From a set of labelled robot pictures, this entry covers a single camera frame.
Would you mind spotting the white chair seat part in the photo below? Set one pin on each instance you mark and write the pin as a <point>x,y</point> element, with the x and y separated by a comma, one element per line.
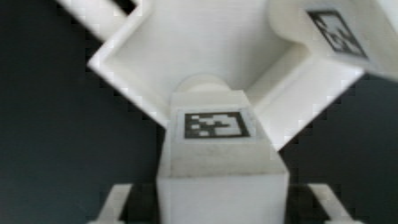
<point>181,40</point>

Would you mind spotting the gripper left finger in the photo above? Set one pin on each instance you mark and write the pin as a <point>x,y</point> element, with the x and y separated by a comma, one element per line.
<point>110,212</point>

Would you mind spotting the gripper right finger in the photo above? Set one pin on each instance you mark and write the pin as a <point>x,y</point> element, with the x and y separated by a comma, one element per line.
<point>331,205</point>

